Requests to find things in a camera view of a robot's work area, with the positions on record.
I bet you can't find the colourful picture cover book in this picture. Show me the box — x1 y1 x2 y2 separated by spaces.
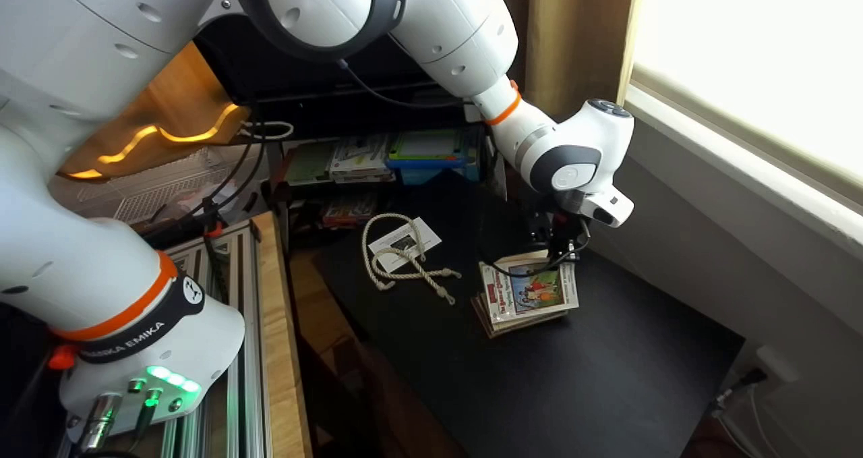
478 256 581 325

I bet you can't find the brown book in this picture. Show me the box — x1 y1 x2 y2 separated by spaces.
470 295 571 340

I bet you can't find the white card with photo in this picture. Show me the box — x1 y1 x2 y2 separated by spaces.
368 217 443 275

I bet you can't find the blue drawing board toy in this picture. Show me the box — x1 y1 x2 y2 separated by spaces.
385 127 483 185

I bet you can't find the beige curtain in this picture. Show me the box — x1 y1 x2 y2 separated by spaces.
525 0 638 123

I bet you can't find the red game box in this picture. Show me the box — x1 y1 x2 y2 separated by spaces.
322 197 378 229

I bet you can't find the white game box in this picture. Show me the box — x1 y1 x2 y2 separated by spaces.
328 133 396 183

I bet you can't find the window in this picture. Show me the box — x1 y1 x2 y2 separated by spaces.
626 0 863 196

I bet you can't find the green game box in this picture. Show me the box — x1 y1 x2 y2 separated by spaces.
282 141 336 187

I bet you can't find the lit wooden wave board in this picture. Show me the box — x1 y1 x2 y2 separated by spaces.
57 40 251 181

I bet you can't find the cream rope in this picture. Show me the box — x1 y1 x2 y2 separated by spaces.
361 212 463 306

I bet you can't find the white wall socket with plugs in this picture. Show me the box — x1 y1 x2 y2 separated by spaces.
713 345 800 418

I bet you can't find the white cable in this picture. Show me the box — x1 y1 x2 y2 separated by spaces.
238 120 295 142

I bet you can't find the white wire basket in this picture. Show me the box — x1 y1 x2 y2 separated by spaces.
49 144 265 227

